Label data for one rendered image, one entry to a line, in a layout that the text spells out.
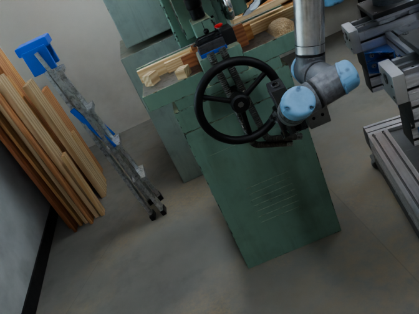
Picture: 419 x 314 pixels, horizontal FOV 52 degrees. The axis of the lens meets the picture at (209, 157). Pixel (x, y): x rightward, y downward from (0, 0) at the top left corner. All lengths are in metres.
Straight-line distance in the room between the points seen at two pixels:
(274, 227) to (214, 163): 0.41
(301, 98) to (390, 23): 0.85
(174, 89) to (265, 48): 0.34
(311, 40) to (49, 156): 1.98
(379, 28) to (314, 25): 0.68
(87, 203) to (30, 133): 0.57
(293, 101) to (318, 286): 0.96
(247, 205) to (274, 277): 0.33
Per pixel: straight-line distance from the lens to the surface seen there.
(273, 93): 1.20
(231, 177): 1.67
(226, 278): 1.96
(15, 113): 2.69
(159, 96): 1.51
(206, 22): 1.58
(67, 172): 2.79
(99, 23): 3.89
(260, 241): 1.87
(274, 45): 1.53
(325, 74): 1.04
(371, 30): 1.77
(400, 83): 1.31
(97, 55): 3.94
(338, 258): 1.86
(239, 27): 1.56
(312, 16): 1.11
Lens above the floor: 1.31
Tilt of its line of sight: 27 degrees down
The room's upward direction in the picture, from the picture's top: 25 degrees counter-clockwise
